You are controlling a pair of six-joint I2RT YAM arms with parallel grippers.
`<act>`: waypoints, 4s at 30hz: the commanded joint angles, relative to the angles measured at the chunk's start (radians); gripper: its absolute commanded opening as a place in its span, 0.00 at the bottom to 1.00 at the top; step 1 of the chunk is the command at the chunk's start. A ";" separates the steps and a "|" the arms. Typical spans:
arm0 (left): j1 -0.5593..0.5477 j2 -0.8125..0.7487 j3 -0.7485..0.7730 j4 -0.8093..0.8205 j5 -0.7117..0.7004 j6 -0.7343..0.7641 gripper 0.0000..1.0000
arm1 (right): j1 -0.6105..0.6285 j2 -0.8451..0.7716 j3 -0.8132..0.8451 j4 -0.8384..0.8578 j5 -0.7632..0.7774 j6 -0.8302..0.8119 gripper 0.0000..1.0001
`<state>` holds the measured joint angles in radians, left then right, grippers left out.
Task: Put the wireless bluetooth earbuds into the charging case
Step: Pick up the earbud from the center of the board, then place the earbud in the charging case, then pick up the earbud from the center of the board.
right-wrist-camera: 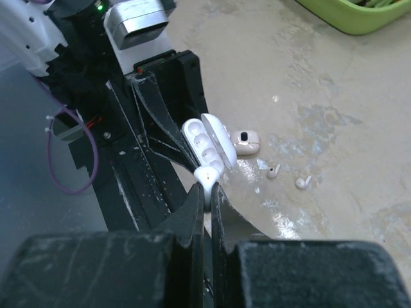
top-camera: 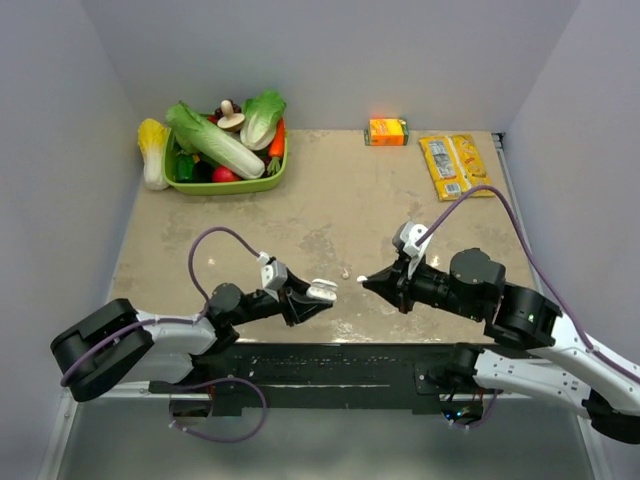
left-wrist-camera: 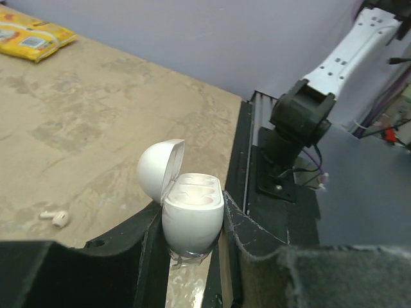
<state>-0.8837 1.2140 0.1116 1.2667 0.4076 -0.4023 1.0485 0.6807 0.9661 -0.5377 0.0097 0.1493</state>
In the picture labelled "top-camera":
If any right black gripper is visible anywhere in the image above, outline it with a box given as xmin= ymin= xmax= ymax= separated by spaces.
xmin=362 ymin=251 xmax=482 ymax=318

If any small green cabbage toy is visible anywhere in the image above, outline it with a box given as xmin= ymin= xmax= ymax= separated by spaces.
xmin=240 ymin=90 xmax=286 ymax=151

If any yellow cabbage toy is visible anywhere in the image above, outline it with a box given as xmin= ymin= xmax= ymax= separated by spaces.
xmin=137 ymin=118 xmax=169 ymax=191

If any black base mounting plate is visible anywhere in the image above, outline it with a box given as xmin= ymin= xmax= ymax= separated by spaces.
xmin=119 ymin=343 xmax=491 ymax=416

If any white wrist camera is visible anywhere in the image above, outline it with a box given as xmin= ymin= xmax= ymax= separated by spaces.
xmin=257 ymin=251 xmax=288 ymax=292
xmin=392 ymin=221 xmax=431 ymax=279

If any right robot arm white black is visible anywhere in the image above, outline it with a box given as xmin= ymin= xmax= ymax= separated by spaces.
xmin=358 ymin=248 xmax=639 ymax=445

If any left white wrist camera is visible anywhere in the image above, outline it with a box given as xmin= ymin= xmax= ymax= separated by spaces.
xmin=257 ymin=251 xmax=288 ymax=292

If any yellow snack package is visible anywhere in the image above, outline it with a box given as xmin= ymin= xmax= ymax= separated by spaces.
xmin=419 ymin=134 xmax=492 ymax=202

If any orange carrot toy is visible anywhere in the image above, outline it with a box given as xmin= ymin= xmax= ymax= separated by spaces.
xmin=267 ymin=118 xmax=286 ymax=176

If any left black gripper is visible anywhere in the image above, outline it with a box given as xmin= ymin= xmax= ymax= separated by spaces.
xmin=230 ymin=267 xmax=332 ymax=326

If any white oval charging case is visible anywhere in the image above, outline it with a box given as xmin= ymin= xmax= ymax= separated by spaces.
xmin=306 ymin=278 xmax=338 ymax=302

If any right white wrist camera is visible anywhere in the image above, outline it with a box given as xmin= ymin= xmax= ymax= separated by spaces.
xmin=392 ymin=221 xmax=431 ymax=279

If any beige mushroom toy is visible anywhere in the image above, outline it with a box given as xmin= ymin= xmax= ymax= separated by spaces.
xmin=217 ymin=100 xmax=245 ymax=133

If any red tomato toy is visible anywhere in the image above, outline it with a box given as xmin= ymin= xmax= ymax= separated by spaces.
xmin=212 ymin=166 xmax=242 ymax=183

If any dark eggplant toy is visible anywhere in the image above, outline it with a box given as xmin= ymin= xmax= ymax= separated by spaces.
xmin=192 ymin=160 xmax=214 ymax=184

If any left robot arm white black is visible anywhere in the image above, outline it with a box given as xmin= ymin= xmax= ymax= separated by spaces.
xmin=50 ymin=261 xmax=337 ymax=402

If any green plastic basket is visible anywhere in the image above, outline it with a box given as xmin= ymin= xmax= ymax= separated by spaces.
xmin=162 ymin=127 xmax=288 ymax=196

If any green pepper toy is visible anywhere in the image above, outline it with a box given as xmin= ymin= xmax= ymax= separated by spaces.
xmin=175 ymin=154 xmax=196 ymax=183

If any orange green small box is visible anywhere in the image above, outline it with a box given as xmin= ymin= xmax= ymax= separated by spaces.
xmin=364 ymin=118 xmax=409 ymax=146

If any large napa cabbage toy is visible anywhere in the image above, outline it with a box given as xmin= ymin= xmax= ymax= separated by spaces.
xmin=165 ymin=101 xmax=265 ymax=180

